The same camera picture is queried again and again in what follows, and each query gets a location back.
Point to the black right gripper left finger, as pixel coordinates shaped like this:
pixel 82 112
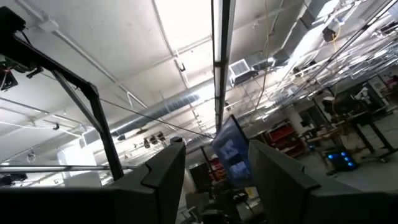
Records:
pixel 161 193

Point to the red storage shelf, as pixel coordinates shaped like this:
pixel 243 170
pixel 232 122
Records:
pixel 284 138
pixel 217 169

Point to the white ceiling air vent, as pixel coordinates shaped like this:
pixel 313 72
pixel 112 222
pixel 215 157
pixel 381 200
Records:
pixel 240 69

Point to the silver spiral air duct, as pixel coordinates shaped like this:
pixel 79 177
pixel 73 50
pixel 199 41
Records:
pixel 161 111

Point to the black aluminium rig frame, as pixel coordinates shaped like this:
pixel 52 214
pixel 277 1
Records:
pixel 109 146

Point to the black computer blue lights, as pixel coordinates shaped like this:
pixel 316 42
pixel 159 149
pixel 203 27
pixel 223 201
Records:
pixel 342 160

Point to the black monitor blue screen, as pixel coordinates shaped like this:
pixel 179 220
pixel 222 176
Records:
pixel 231 152

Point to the white square pillar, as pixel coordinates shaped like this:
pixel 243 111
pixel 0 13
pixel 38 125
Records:
pixel 77 169

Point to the vertical metal pole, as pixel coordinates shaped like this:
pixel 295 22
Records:
pixel 217 37

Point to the black overhead camera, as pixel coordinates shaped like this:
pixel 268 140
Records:
pixel 7 81

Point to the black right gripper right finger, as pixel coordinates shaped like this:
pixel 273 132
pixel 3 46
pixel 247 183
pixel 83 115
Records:
pixel 280 193

